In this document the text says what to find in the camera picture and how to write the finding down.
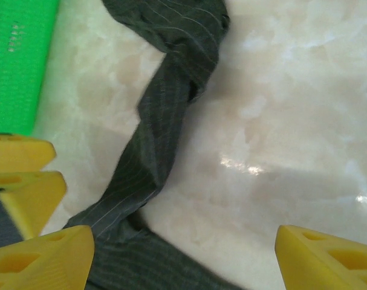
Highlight dark pinstriped long sleeve shirt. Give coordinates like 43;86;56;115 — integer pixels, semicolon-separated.
0;0;244;290

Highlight green plastic basket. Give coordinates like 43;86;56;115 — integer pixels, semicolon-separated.
0;0;60;137

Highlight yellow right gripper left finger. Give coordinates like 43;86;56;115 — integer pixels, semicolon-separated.
0;225;96;290

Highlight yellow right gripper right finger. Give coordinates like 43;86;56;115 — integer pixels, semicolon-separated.
275;225;367;290

